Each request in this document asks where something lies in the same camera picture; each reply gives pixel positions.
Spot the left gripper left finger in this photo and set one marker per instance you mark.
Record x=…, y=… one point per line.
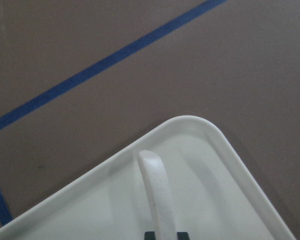
x=149, y=235

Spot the white ceramic soup spoon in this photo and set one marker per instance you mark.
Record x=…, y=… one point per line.
x=159, y=195

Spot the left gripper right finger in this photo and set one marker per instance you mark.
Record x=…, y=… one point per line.
x=182, y=236

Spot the white bear tray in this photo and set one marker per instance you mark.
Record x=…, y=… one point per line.
x=214, y=195

